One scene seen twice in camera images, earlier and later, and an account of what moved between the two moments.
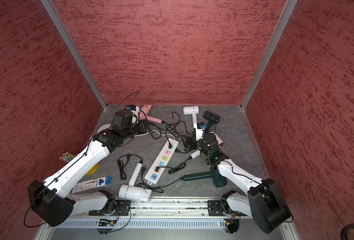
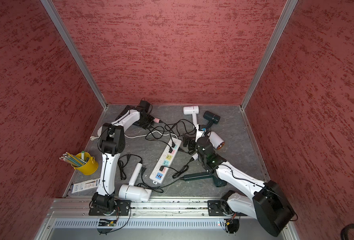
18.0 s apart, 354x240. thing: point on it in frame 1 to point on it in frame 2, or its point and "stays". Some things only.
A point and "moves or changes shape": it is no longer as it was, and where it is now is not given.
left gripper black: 143,126 to 146,126
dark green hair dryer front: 219,180 stays
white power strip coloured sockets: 161,161 moves or changes shape
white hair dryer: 220,143 stays
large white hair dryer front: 130,191 stays
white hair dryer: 193,110 stays
